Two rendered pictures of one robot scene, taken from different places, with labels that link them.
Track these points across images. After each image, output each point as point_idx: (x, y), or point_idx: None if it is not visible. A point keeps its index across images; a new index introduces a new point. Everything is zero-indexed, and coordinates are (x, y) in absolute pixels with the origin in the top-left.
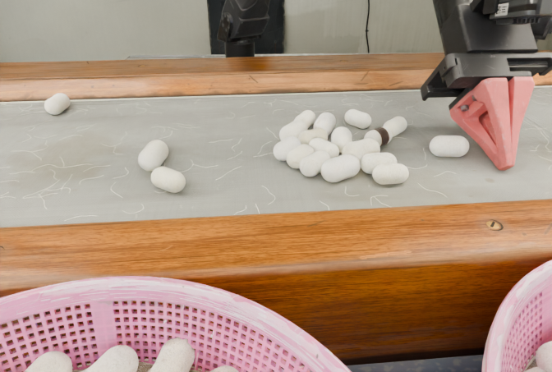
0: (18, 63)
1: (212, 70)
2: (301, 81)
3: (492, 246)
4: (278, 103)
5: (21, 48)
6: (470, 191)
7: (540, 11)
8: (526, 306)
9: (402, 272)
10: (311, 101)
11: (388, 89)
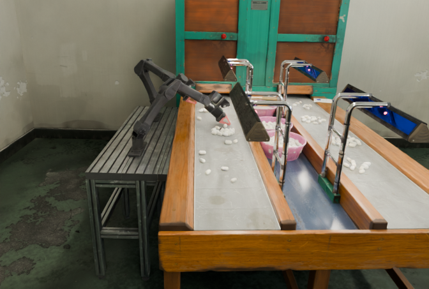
0: (173, 158)
1: (187, 136)
2: (192, 131)
3: None
4: (200, 135)
5: None
6: (235, 127)
7: (230, 105)
8: None
9: None
10: (200, 133)
11: (194, 125)
